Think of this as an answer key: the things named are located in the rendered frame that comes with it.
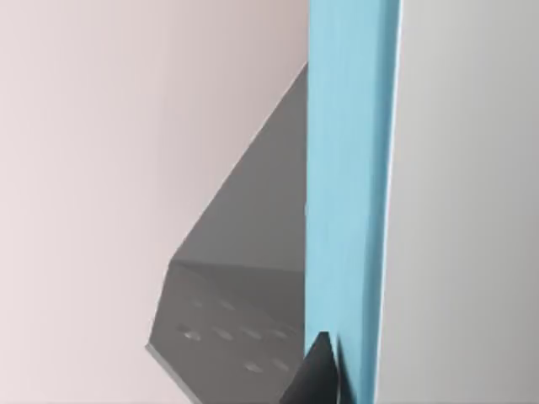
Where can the light blue drawer front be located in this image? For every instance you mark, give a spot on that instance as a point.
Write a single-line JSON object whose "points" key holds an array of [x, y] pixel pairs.
{"points": [[349, 168]]}

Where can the grey pierced drawer inside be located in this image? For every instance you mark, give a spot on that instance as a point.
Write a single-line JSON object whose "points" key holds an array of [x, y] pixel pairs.
{"points": [[252, 273]]}

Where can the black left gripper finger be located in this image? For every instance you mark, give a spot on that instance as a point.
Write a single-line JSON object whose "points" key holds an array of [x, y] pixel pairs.
{"points": [[318, 370]]}

